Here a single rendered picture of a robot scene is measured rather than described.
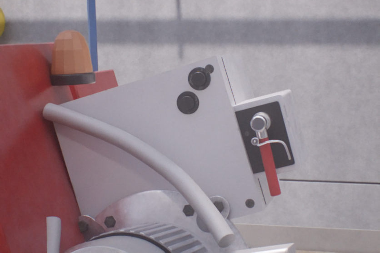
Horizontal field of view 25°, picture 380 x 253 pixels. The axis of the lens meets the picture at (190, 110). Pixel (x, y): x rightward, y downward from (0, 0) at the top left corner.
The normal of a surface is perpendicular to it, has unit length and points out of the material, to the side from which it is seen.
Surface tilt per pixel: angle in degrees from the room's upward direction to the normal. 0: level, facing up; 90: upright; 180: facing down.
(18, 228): 71
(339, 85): 90
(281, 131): 90
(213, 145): 90
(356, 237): 90
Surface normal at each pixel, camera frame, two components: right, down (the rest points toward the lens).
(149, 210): -0.22, -0.07
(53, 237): 0.38, -0.53
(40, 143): 0.91, -0.31
